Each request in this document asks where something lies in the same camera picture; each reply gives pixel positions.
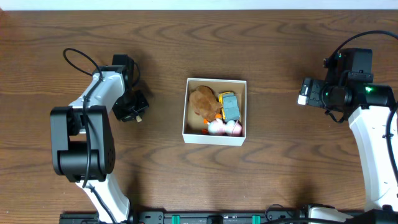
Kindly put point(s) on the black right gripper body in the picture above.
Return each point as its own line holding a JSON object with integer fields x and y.
{"x": 329, "y": 95}

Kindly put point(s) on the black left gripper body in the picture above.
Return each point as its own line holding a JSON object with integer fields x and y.
{"x": 131, "y": 107}

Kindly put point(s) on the brown plush toy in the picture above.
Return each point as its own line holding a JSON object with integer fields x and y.
{"x": 204, "y": 103}

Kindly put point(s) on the yellow grey toy car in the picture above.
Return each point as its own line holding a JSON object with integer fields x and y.
{"x": 230, "y": 109}

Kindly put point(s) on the pink white duck figure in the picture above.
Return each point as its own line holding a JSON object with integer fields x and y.
{"x": 218, "y": 127}

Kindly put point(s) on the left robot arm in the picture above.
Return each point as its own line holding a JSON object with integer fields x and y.
{"x": 83, "y": 147}

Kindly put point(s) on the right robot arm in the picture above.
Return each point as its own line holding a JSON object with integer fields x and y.
{"x": 369, "y": 110}

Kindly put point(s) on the white cardboard box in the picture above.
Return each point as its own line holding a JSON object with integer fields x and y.
{"x": 193, "y": 124}

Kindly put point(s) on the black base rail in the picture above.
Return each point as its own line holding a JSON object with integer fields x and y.
{"x": 273, "y": 214}

